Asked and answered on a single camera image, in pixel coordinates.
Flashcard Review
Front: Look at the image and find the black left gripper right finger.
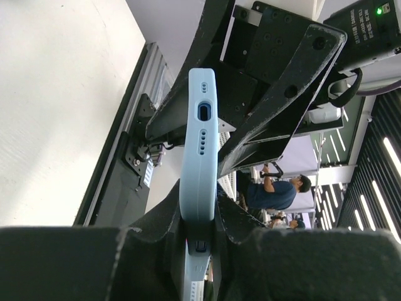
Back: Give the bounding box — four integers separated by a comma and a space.
212, 195, 400, 300

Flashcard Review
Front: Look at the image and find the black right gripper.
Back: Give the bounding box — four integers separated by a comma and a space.
145, 0, 346, 176

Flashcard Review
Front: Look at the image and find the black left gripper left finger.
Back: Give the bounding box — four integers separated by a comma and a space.
1, 185, 185, 300

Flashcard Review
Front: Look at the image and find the light blue cased phone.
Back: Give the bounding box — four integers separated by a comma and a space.
179, 68, 219, 300

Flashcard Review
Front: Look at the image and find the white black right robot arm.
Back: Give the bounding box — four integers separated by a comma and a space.
145, 1, 400, 176

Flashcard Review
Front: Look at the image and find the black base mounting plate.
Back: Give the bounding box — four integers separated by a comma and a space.
74, 93, 173, 227

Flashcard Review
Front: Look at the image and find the person in blue shirt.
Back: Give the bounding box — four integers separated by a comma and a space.
245, 174, 311, 211

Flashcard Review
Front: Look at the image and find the horizontal aluminium frame rail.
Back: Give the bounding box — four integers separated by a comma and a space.
120, 43, 174, 132

